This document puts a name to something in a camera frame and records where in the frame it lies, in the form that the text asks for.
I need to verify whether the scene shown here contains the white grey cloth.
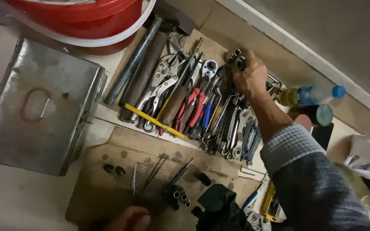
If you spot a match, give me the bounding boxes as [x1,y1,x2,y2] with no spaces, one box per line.
[243,207,272,231]

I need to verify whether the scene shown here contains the row of chrome wrenches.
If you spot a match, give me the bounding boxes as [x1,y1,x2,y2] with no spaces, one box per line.
[203,87,253,161]

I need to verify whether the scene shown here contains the chrome socket set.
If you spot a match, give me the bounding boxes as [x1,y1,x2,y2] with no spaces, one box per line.
[229,48,247,70]

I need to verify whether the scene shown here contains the dark-handled screwdriver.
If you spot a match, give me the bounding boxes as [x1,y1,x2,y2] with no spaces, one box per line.
[163,157,195,194]

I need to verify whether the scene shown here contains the black cloth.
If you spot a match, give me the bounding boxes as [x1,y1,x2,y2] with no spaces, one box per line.
[191,184,247,231]

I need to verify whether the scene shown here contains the small allen key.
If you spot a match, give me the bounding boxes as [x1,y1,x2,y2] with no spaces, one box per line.
[239,165,257,177]

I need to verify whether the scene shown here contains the pair of thin dark rods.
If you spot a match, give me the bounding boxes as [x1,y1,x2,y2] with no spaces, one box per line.
[141,153,170,192]

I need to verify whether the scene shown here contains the red-handled pliers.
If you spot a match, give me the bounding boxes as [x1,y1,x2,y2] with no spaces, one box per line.
[172,87,209,137]

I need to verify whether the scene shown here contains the clear yellowish plastic bottle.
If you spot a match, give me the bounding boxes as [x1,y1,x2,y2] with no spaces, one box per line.
[334,163,370,211]

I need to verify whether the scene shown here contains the thin metal tweezers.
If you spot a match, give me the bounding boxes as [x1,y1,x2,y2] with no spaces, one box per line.
[131,165,137,197]

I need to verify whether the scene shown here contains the clear bottle with blue cap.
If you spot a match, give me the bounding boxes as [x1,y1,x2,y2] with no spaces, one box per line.
[279,85,347,107]

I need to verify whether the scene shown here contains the stained brown cardboard sheet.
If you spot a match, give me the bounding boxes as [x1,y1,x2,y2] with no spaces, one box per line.
[65,126,263,231]

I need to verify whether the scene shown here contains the bunch of black flat spanners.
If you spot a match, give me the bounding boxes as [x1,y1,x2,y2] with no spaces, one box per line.
[240,116,263,166]

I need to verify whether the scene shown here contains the blue-handled slim screwdriver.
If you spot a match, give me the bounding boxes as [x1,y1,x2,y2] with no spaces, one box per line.
[241,181,268,210]

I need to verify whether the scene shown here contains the white plastic bag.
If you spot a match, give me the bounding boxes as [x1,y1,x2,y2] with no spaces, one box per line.
[343,134,370,184]

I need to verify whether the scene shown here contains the silver metal toolbox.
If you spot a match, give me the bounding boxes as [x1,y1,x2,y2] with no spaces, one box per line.
[0,35,108,176]

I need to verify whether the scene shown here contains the steel-handled hammer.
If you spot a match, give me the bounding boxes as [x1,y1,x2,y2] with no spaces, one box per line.
[104,0,196,107]

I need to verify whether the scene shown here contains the person's left hand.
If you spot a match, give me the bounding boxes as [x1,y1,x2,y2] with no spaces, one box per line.
[104,206,152,231]

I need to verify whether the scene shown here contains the yellow pencil-shaped tool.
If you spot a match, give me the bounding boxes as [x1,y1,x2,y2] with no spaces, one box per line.
[124,103,186,139]

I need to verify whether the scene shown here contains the person's right hand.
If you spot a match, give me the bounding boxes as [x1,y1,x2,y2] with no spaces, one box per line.
[231,51,269,101]

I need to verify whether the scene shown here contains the blue-handled short screwdriver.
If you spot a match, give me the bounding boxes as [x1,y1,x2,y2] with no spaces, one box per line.
[202,102,213,129]

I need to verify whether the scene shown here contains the brown-handled long screwdriver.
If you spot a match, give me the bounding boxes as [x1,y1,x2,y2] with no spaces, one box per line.
[161,37,205,127]

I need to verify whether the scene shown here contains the silver locking pliers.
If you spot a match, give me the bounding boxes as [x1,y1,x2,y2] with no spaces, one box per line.
[130,54,181,129]

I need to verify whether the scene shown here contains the dark bottle with teal cap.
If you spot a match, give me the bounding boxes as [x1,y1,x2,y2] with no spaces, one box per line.
[288,104,334,127]

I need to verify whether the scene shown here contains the black box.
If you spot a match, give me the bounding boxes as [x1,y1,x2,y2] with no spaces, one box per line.
[311,123,335,151]

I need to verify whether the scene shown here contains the yellow utility tool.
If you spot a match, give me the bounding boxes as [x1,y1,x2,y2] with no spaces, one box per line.
[261,181,287,223]

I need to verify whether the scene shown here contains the cardboard sheet under tool row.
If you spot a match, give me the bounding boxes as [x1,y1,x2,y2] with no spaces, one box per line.
[102,28,231,135]

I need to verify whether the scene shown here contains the brown round wooden handle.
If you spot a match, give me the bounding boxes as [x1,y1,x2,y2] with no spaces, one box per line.
[118,30,169,123]

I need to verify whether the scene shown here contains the red plastic bucket white rim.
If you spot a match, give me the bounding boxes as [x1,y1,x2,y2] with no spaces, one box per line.
[0,0,157,56]

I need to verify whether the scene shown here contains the chrome metal clamp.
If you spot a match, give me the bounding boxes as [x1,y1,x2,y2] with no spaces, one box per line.
[265,72,284,96]

